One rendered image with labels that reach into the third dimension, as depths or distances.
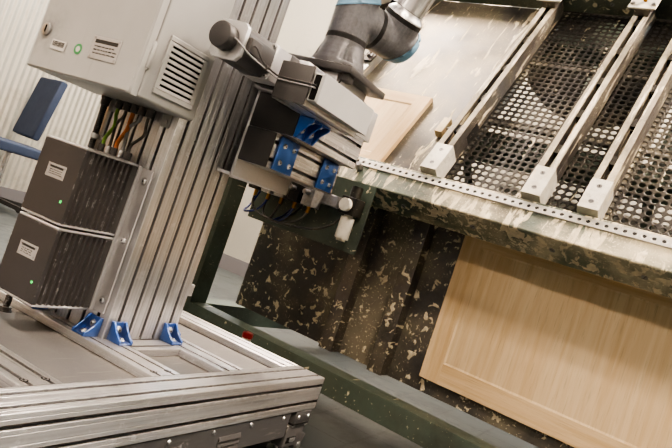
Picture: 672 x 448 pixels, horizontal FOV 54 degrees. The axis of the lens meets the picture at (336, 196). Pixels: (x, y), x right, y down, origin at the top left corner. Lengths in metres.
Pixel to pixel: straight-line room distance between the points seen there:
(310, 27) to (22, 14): 2.20
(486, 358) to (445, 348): 0.14
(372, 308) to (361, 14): 1.12
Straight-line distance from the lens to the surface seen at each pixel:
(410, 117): 2.54
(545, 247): 2.03
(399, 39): 1.91
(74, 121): 5.71
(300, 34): 5.82
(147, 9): 1.46
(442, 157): 2.25
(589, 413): 2.20
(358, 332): 2.51
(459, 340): 2.31
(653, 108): 2.38
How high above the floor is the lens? 0.65
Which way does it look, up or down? 2 degrees up
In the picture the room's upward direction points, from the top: 19 degrees clockwise
